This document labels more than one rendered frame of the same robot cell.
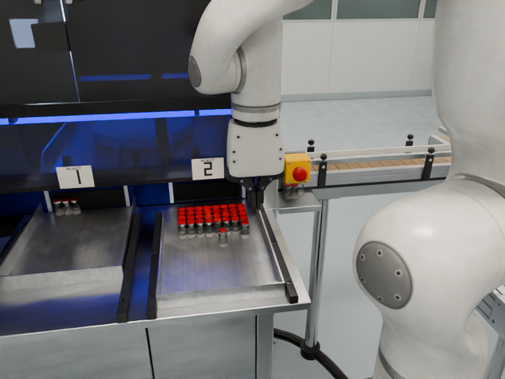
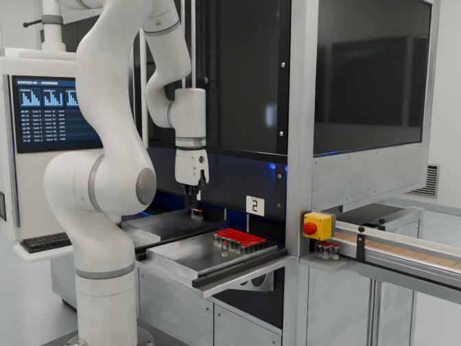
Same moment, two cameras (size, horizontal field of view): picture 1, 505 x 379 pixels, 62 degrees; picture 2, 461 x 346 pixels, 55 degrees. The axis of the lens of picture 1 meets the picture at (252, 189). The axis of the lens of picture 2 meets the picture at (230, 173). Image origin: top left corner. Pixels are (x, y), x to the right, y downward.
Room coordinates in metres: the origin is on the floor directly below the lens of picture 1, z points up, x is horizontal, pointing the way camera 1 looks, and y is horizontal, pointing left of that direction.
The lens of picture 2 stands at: (0.09, -1.08, 1.39)
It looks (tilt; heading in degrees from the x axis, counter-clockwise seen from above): 9 degrees down; 55
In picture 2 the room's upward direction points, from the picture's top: straight up
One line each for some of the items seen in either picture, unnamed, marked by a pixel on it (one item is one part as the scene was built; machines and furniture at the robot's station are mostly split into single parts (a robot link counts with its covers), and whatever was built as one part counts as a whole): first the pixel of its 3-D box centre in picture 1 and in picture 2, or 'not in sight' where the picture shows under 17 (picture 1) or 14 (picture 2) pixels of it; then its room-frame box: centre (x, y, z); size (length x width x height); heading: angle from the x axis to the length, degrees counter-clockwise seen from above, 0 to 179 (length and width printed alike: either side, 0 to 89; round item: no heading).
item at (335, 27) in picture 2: not in sight; (379, 70); (1.55, 0.02, 1.51); 0.85 x 0.01 x 0.59; 9
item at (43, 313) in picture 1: (145, 254); (189, 245); (0.85, 0.26, 0.87); 0.70 x 0.48 x 0.02; 99
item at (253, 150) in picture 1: (255, 144); (191, 163); (0.71, -0.01, 1.21); 0.10 x 0.08 x 0.11; 99
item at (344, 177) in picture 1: (367, 165); (425, 260); (1.29, -0.38, 0.92); 0.69 x 0.16 x 0.16; 99
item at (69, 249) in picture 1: (77, 236); (176, 224); (0.90, 0.44, 0.90); 0.34 x 0.26 x 0.04; 9
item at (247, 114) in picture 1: (256, 109); (191, 141); (0.71, -0.01, 1.27); 0.09 x 0.08 x 0.03; 99
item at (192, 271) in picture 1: (216, 248); (213, 252); (0.84, 0.09, 0.90); 0.34 x 0.26 x 0.04; 9
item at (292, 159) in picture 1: (295, 167); (318, 225); (1.11, -0.12, 1.00); 0.08 x 0.07 x 0.07; 9
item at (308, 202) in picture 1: (294, 198); (328, 261); (1.15, -0.13, 0.87); 0.14 x 0.13 x 0.02; 9
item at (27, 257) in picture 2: not in sight; (73, 241); (0.58, 0.79, 0.79); 0.45 x 0.28 x 0.03; 4
